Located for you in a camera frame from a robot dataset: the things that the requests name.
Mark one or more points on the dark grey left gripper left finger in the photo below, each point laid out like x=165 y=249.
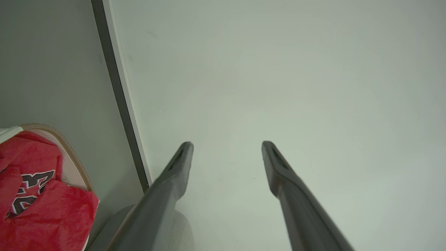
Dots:
x=156 y=209

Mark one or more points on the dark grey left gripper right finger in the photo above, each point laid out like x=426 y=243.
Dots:
x=299 y=209

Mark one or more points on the red sports jersey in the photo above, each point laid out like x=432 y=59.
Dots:
x=52 y=216

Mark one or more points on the grey fabric seat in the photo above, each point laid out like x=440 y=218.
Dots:
x=182 y=232

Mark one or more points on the white plastic laundry basket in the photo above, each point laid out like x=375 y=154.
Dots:
x=71 y=164

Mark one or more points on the black and white baseboard strip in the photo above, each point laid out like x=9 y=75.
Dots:
x=120 y=94

